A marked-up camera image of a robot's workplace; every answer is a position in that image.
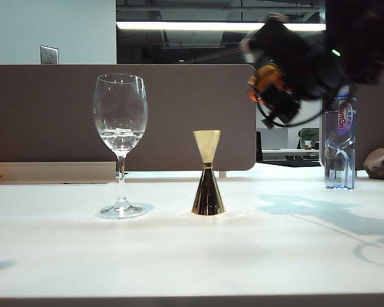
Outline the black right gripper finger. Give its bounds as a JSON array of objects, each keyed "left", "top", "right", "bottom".
[{"left": 259, "top": 85, "right": 302, "bottom": 129}]

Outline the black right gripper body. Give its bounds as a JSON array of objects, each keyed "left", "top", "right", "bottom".
[{"left": 242, "top": 19, "right": 347, "bottom": 100}]

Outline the clear plastic water bottle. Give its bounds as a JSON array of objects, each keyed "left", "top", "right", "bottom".
[{"left": 319, "top": 84, "right": 358, "bottom": 191}]

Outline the gold double-cone jigger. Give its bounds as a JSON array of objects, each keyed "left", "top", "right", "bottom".
[{"left": 191, "top": 129, "right": 227, "bottom": 217}]

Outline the clear wine glass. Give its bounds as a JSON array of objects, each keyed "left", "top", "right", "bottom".
[{"left": 92, "top": 73, "right": 148, "bottom": 220}]

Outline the grey background screen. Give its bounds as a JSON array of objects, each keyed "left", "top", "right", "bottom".
[{"left": 257, "top": 127, "right": 289, "bottom": 150}]

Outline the small green potted plant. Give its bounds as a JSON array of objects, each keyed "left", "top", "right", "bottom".
[{"left": 299, "top": 127, "right": 320, "bottom": 150}]

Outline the black office chair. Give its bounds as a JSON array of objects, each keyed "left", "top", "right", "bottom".
[{"left": 255, "top": 130, "right": 264, "bottom": 163}]

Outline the white background desk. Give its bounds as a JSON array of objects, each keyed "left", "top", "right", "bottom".
[{"left": 262, "top": 148, "right": 321, "bottom": 167}]

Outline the narrow brown desk partition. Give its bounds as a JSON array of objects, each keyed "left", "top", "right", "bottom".
[{"left": 319, "top": 81, "right": 384, "bottom": 170}]

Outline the wide brown desk partition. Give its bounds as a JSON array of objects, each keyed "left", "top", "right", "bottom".
[{"left": 0, "top": 63, "right": 258, "bottom": 172}]

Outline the long ceiling light strip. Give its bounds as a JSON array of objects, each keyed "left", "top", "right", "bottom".
[{"left": 115, "top": 20, "right": 327, "bottom": 33}]

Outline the metal wall switch plate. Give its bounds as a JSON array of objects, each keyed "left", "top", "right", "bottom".
[{"left": 40, "top": 45, "right": 60, "bottom": 65}]

